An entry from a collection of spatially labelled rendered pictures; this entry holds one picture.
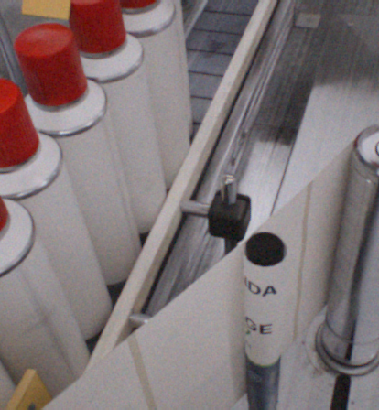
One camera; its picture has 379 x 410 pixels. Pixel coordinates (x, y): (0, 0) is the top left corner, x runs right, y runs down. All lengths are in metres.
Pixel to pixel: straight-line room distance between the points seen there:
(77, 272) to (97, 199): 0.05
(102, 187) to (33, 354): 0.11
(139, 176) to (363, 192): 0.20
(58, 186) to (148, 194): 0.14
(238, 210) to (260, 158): 0.17
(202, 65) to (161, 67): 0.22
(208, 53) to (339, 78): 0.14
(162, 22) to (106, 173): 0.11
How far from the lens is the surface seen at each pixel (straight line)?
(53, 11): 0.38
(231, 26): 0.72
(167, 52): 0.44
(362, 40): 0.70
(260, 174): 0.61
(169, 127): 0.48
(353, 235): 0.32
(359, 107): 0.61
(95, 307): 0.43
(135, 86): 0.40
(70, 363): 0.39
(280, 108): 0.68
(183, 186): 0.48
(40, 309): 0.33
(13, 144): 0.32
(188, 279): 0.51
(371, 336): 0.39
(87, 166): 0.37
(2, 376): 0.35
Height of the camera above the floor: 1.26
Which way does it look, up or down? 49 degrees down
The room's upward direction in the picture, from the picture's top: 7 degrees counter-clockwise
